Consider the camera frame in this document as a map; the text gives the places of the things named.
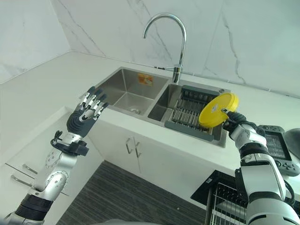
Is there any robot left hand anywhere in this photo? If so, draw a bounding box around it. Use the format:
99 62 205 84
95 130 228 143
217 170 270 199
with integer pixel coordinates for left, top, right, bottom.
67 86 109 138

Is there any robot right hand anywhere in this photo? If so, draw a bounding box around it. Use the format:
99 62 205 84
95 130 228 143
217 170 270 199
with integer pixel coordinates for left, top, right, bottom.
222 108 248 134

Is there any yellow round plate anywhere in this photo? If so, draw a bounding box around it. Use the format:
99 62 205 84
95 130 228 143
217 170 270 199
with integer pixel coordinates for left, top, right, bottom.
198 92 240 128

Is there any open dishwasher door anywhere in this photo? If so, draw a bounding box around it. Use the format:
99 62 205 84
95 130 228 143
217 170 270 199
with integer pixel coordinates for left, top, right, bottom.
190 169 242 201

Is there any white cabinet door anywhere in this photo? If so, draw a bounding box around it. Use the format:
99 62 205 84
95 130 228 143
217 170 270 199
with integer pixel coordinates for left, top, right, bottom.
134 138 240 202
88 131 141 174

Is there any grey dish drying rack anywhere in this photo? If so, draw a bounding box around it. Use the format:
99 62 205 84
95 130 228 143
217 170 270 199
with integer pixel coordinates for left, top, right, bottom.
164 85 227 139

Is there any black handheld game controller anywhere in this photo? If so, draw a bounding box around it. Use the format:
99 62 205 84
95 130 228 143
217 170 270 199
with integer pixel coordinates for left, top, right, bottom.
257 125 300 177

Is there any white drawer unit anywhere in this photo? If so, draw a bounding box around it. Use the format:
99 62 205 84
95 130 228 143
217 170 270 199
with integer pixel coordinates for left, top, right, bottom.
0 105 104 197

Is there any dark rounded object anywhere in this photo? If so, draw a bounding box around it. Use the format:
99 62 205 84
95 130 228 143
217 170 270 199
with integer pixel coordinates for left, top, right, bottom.
284 127 300 162

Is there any stainless steel double sink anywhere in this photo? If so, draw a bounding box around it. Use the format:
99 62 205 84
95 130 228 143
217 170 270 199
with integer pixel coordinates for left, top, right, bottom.
99 66 233 148

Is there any orange sticker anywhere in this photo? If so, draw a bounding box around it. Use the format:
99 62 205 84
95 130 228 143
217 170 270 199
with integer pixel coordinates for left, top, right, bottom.
137 73 154 86

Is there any chrome gooseneck faucet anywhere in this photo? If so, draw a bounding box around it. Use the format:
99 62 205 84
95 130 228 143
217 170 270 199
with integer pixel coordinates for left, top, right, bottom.
142 13 188 84

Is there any silver drawer handle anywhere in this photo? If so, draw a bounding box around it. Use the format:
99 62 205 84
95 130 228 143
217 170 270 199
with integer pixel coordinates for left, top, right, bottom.
10 175 33 188
22 164 38 174

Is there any dishwasher wire rack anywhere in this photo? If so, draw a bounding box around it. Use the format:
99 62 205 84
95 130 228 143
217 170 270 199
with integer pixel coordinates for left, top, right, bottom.
204 182 249 225

